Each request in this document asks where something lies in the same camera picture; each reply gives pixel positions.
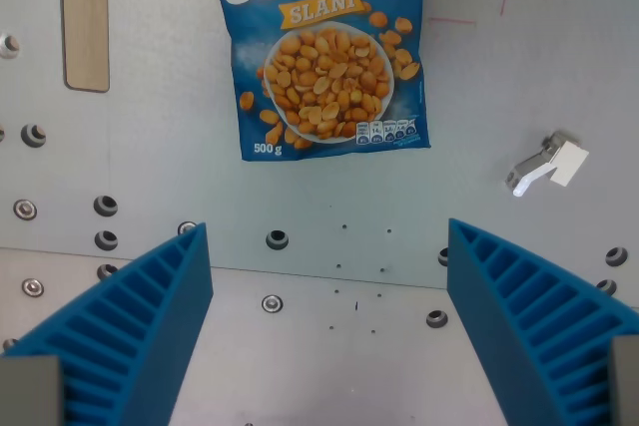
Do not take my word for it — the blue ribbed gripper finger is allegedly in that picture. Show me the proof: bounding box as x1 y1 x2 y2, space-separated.
445 217 639 426
0 221 215 426

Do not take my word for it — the blue salted peanuts bag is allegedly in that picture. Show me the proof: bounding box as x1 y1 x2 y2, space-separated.
208 0 432 163

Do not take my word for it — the light wooden strip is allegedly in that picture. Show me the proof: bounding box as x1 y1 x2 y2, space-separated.
59 0 112 95

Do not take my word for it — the grey metal bracket white block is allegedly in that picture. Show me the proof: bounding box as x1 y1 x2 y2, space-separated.
503 131 590 199

